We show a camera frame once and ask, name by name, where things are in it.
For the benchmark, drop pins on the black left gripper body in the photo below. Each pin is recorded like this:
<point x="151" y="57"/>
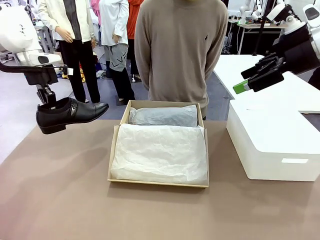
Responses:
<point x="41" y="76"/>

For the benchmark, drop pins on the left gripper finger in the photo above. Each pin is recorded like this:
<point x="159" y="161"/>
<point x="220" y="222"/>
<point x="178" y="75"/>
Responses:
<point x="42" y="98"/>
<point x="51" y="97"/>

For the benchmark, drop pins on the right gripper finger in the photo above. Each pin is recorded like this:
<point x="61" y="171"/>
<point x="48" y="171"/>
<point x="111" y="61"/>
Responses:
<point x="267" y="78"/>
<point x="262" y="66"/>

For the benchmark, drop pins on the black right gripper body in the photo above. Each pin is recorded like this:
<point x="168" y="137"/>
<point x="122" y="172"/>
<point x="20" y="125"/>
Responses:
<point x="297" y="52"/>

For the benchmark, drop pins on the black leather buckle shoe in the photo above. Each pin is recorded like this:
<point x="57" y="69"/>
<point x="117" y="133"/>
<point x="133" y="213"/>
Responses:
<point x="75" y="117"/>

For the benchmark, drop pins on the brown cardboard shoe box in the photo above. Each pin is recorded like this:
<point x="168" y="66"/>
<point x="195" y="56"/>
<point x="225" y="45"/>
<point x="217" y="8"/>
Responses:
<point x="160" y="103"/>

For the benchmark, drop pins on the white tissue paper sheet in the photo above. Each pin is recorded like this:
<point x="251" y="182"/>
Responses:
<point x="160" y="152"/>

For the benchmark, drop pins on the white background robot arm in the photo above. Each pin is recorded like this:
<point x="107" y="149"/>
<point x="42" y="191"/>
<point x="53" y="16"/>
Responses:
<point x="243" y="10"/>

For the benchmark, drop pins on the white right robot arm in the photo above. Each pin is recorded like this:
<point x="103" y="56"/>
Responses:
<point x="313" y="25"/>

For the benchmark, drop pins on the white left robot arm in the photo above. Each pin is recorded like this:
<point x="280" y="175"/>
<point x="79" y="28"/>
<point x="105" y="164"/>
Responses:
<point x="15" y="30"/>

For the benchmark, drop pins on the large white storage box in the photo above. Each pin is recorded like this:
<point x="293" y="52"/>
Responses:
<point x="270" y="140"/>

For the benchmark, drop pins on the black pole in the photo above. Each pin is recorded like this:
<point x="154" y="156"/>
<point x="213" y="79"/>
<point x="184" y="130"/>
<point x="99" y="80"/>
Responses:
<point x="261" y="30"/>

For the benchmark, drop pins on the grey background table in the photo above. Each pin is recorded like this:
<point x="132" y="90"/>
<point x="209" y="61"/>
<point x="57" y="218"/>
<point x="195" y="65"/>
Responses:
<point x="46" y="37"/>

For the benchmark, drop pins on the colourful cloth pile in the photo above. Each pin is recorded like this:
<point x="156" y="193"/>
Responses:
<point x="82" y="72"/>

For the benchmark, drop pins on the background work table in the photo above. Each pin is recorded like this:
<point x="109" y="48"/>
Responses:
<point x="250" y="26"/>

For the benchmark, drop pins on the grey white cloth pile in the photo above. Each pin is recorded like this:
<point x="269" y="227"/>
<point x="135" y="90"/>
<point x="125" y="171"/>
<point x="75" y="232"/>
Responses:
<point x="101" y="74"/>

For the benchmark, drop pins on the white board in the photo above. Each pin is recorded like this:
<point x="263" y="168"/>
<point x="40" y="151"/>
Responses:
<point x="233" y="7"/>

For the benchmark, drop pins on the person in beige sweater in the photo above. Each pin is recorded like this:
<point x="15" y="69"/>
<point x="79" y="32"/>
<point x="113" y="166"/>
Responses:
<point x="180" y="62"/>

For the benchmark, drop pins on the figure in pink garment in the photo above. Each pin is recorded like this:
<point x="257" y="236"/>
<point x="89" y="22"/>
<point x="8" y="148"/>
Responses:
<point x="95" y="10"/>

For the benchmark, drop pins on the figure in white shirt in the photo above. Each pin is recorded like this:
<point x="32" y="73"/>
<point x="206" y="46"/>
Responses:
<point x="112" y="20"/>

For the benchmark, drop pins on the person in orange top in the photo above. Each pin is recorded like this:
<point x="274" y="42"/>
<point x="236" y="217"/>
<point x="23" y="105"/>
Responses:
<point x="132" y="22"/>

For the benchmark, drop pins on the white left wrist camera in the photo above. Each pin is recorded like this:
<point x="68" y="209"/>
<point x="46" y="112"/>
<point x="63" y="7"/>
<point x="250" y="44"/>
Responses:
<point x="70" y="71"/>

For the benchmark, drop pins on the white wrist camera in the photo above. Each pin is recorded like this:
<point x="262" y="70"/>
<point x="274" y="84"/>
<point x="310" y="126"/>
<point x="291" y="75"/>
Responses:
<point x="70" y="71"/>
<point x="275" y="12"/>

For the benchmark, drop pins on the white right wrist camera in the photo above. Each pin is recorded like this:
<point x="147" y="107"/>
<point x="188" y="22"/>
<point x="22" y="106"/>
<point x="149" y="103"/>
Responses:
<point x="275" y="12"/>

